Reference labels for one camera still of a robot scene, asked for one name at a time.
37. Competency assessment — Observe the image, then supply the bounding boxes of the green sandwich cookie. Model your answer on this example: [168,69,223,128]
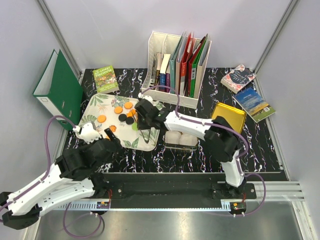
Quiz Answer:
[131,122,138,131]

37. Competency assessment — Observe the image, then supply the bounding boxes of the black sandwich cookie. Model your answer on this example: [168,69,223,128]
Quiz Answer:
[118,114,127,122]
[125,117,135,125]

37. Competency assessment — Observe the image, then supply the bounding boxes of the metal serving tongs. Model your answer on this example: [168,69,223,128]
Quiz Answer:
[137,120,151,144]

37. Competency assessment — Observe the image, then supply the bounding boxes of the gold cookie tin base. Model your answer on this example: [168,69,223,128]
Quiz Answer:
[164,130,199,151]

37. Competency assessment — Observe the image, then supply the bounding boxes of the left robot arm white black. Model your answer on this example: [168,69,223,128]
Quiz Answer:
[0,128,122,230]

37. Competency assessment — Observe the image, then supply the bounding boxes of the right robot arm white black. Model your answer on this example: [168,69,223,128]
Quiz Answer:
[135,99,247,199]

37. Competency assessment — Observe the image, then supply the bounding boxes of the orange fish shaped cookie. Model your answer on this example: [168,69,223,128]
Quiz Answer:
[126,109,136,118]

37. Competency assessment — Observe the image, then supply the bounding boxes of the orange cookie tray front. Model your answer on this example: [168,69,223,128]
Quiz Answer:
[109,125,117,133]

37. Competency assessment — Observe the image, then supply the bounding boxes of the orange cookie tray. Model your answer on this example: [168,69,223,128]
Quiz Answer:
[97,115,107,123]
[109,125,117,133]

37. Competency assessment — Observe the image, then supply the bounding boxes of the orange round sandwich cookie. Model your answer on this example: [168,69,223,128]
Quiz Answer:
[124,101,133,110]

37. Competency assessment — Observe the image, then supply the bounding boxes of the orange cookie near tray left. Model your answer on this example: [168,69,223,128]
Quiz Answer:
[97,115,107,123]

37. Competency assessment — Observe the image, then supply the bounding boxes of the white paper cup back left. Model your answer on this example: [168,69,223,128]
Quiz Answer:
[165,131,181,145]

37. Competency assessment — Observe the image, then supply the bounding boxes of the white paper cup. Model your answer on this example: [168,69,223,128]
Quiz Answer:
[179,133,198,147]
[165,131,181,145]

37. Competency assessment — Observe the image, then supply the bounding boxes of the floral patterned serving tray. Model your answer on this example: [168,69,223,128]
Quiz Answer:
[78,93,160,152]

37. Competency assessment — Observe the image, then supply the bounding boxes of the white paper cup back right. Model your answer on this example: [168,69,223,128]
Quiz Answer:
[179,133,198,147]

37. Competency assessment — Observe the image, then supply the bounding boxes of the green treehouse paperback book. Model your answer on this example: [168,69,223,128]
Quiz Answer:
[93,65,119,94]

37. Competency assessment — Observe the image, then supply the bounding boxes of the white desk file organizer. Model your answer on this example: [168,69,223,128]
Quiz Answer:
[141,31,212,109]

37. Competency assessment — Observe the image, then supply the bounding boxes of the green lever arch binder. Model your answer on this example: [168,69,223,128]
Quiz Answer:
[32,50,84,131]

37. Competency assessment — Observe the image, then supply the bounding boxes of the gold tin lid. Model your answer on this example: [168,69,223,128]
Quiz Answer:
[211,102,247,134]

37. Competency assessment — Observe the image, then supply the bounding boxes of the floral cover paperback book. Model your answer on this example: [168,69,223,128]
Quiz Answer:
[220,64,257,94]

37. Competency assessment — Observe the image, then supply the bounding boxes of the blue landscape cover book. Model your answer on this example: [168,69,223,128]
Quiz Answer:
[232,87,276,123]

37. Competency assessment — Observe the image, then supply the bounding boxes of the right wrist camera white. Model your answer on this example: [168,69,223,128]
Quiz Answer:
[138,92,163,110]

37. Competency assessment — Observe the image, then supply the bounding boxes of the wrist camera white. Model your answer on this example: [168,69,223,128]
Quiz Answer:
[138,92,163,110]
[72,121,103,144]

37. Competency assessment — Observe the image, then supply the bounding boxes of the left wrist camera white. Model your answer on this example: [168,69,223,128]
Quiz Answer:
[72,121,103,144]

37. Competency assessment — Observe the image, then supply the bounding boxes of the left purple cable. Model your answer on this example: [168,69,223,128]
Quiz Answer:
[0,115,106,238]

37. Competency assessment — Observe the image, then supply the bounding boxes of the purple cable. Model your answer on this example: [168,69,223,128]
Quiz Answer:
[0,115,106,238]
[138,84,267,216]

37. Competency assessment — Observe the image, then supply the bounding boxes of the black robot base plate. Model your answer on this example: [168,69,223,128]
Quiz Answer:
[91,173,257,211]

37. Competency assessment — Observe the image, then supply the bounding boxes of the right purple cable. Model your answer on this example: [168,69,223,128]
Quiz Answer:
[138,84,267,216]

